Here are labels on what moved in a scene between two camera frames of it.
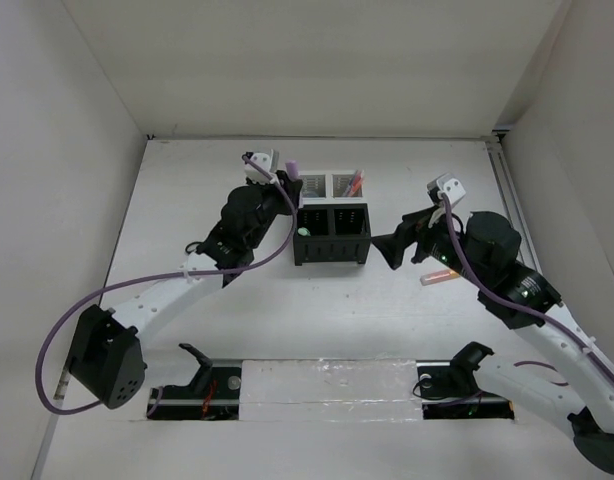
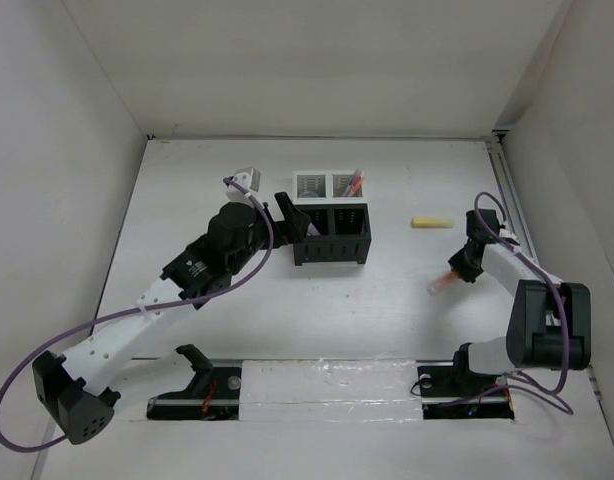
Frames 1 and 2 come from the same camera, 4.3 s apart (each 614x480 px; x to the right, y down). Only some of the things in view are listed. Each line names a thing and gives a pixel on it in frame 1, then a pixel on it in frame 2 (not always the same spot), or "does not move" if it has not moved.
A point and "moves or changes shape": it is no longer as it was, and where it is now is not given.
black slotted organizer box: x=339 y=234 does not move
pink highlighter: x=293 y=169 → x=312 y=229
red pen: x=355 y=182 does not move
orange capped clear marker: x=437 y=276 moves or changes shape
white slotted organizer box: x=328 y=187 does not move
